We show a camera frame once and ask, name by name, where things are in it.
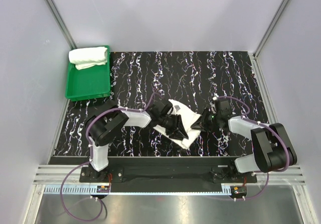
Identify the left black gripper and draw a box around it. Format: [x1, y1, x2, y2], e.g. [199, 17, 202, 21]
[158, 115, 189, 142]

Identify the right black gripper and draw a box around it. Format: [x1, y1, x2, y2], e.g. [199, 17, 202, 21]
[191, 107, 221, 132]

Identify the small white towel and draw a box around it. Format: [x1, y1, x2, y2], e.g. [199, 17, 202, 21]
[153, 99, 201, 150]

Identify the large white towel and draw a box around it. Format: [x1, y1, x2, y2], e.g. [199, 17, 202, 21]
[68, 47, 108, 70]

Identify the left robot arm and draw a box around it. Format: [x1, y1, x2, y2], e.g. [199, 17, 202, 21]
[86, 100, 189, 182]

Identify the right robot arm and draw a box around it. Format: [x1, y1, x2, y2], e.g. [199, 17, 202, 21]
[191, 96, 297, 182]

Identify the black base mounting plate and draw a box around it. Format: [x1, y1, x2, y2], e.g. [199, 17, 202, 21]
[79, 157, 250, 189]

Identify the right connector board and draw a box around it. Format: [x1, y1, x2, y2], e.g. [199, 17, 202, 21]
[232, 186, 247, 195]

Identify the connector board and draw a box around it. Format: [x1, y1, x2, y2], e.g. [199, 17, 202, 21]
[97, 185, 110, 193]
[232, 186, 247, 195]

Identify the left connector board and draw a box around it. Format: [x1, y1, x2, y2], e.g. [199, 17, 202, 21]
[97, 185, 110, 193]

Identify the green plastic tray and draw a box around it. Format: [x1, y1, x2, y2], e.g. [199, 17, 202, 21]
[65, 45, 111, 101]

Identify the grey slotted cable duct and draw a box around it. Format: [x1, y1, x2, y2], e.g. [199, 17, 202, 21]
[45, 184, 231, 195]

